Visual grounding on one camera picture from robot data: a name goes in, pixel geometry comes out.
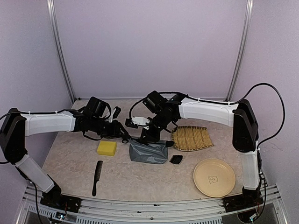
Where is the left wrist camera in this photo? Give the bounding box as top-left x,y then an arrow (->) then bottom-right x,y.
108,106 -> 121,123

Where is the grey zip pouch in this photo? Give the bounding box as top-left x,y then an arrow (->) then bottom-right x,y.
129,140 -> 174,164

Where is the right aluminium frame post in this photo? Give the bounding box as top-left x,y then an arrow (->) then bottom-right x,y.
226,0 -> 254,101

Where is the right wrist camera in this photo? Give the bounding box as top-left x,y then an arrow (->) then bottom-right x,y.
125,116 -> 150,130

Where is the beige round plate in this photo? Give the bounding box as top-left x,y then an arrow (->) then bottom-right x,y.
193,158 -> 235,198

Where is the yellow sponge block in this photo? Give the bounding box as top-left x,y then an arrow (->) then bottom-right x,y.
97,140 -> 117,156

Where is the aluminium frame post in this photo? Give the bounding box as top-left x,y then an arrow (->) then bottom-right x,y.
226,0 -> 254,101
47,0 -> 76,103

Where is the left aluminium frame post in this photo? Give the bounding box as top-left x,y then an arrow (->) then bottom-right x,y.
47,0 -> 76,103

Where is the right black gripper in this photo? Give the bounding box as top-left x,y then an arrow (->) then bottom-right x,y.
140,112 -> 173,142

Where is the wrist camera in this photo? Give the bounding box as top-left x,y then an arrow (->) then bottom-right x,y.
125,116 -> 150,130
108,106 -> 121,123

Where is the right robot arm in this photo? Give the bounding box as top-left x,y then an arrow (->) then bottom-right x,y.
132,91 -> 261,207

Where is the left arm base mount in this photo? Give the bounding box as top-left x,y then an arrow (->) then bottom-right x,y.
40,183 -> 82,213

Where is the black clipper guard attachment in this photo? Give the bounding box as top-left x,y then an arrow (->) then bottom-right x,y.
169,155 -> 183,165

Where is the black plastic comb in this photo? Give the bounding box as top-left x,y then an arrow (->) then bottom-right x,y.
92,161 -> 103,196

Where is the front aluminium rail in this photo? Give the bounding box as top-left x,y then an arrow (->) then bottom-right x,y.
16,184 -> 290,224

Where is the woven bamboo tray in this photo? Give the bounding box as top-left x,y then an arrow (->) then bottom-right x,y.
171,126 -> 214,152

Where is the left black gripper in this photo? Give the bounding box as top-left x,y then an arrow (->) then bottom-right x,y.
90,116 -> 128,139

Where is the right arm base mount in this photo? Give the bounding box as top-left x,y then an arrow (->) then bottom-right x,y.
222,188 -> 263,212

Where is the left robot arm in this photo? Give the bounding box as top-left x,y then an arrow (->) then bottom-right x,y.
0,97 -> 130,208

